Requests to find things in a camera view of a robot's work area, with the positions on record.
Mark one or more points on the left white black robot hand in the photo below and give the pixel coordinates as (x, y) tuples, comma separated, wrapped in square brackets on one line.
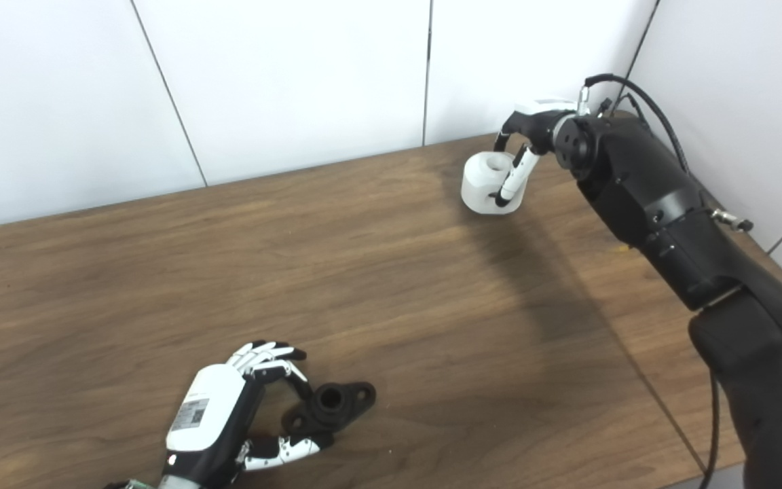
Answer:
[(204, 414)]

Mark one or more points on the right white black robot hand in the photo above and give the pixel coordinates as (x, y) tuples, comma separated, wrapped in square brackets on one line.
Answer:
[(539, 122)]

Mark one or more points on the round white piece with holes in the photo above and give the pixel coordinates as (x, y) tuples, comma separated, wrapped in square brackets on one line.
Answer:
[(479, 187)]

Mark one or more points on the black flanged holder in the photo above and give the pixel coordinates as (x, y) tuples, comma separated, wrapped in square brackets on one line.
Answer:
[(354, 401)]

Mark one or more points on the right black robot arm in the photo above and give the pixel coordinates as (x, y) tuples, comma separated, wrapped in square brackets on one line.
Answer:
[(662, 204)]

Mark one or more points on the silver connector plug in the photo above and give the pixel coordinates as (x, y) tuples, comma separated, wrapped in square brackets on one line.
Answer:
[(730, 219)]

